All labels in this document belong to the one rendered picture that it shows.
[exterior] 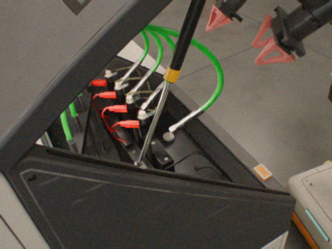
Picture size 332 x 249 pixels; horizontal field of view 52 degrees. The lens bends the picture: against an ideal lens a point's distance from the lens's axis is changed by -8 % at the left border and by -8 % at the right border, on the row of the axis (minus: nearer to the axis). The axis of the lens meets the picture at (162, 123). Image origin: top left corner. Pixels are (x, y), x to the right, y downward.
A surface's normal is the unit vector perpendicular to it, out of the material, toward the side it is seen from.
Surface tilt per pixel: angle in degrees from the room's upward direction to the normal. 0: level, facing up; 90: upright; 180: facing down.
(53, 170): 90
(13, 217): 90
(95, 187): 90
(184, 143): 0
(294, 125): 0
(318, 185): 0
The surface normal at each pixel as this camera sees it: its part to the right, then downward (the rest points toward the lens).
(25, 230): 0.48, 0.54
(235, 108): -0.10, -0.74
